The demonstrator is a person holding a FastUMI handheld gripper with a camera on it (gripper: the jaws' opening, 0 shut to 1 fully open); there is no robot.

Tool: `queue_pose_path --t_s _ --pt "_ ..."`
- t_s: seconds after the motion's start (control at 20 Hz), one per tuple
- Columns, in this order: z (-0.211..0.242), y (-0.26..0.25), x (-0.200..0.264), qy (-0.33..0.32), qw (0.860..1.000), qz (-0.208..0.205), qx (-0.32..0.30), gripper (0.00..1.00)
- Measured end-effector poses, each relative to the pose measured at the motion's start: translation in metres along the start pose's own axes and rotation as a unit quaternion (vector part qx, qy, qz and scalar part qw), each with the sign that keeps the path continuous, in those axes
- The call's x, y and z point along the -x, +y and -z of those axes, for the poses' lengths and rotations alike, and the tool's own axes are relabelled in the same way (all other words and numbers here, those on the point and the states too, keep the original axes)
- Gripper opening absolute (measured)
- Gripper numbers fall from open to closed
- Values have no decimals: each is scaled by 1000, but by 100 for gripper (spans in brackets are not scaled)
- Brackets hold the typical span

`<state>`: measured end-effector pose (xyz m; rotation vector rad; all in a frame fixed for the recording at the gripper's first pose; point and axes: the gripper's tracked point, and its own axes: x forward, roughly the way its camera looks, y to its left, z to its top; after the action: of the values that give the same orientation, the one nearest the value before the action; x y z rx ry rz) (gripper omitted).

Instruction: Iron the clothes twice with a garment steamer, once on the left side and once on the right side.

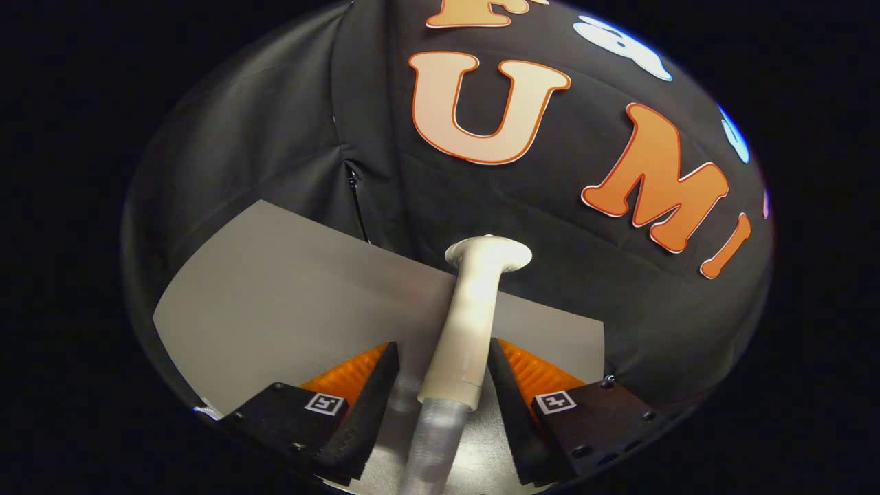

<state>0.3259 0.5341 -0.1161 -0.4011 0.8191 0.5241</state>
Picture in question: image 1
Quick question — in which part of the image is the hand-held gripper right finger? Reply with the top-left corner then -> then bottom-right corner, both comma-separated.
487,336 -> 669,487

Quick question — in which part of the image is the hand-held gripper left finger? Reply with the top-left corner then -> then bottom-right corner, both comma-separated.
219,341 -> 401,483

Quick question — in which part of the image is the white garment steamer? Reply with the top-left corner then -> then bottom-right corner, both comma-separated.
397,235 -> 534,495

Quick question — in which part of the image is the grey drawer cabinet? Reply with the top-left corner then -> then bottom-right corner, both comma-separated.
153,199 -> 606,495

